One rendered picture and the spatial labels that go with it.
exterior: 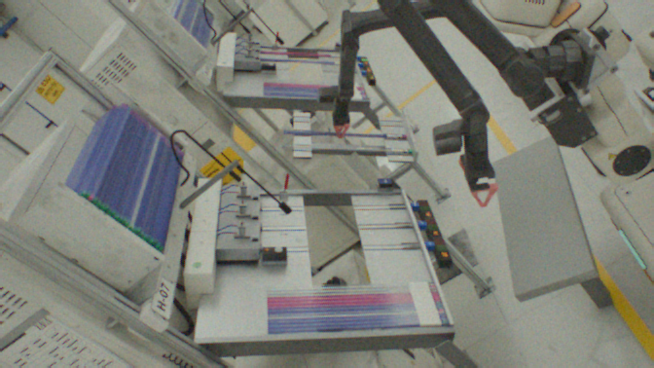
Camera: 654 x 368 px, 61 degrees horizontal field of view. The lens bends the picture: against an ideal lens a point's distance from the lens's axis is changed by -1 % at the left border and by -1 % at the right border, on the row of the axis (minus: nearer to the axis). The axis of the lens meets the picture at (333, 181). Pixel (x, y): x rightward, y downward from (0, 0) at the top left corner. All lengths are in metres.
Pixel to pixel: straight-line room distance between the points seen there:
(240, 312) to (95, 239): 0.45
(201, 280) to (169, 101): 1.29
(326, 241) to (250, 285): 1.56
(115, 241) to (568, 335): 1.67
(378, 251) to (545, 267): 0.52
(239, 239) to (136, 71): 1.20
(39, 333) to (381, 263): 0.98
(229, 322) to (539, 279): 0.90
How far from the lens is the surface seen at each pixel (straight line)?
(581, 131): 1.58
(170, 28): 2.74
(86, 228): 1.48
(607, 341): 2.31
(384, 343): 1.62
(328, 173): 2.96
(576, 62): 1.31
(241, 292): 1.70
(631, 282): 2.40
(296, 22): 6.34
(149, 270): 1.54
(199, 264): 1.68
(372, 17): 1.71
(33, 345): 1.64
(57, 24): 4.84
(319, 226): 3.16
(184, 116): 2.80
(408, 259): 1.85
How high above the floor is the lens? 1.95
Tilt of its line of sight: 30 degrees down
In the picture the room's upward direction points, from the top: 46 degrees counter-clockwise
